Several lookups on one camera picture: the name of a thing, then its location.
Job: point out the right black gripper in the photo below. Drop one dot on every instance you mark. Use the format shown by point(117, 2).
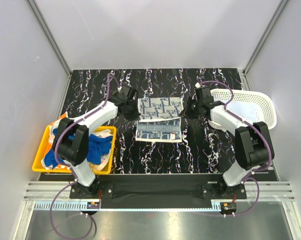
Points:
point(186, 112)

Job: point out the white perforated basket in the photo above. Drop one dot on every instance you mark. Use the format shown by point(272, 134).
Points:
point(267, 112)

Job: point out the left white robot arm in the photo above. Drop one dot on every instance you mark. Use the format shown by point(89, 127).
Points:
point(71, 142)

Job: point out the yellow plastic bin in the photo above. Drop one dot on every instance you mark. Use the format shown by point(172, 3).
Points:
point(44, 147)

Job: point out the blue patterned grey towel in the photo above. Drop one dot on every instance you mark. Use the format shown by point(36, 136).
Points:
point(159, 120)

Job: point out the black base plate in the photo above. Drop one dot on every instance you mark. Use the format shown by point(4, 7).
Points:
point(158, 191)

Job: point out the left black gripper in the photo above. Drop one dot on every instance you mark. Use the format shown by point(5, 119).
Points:
point(135, 116)

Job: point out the orange towel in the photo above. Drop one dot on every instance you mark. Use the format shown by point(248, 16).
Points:
point(61, 118)

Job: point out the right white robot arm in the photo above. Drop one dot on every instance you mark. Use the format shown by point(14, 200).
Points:
point(253, 146)

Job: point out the pink white towel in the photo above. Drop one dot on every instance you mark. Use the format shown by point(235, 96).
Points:
point(100, 148)

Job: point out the white slotted cable duct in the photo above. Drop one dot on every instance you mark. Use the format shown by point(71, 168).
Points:
point(67, 205)

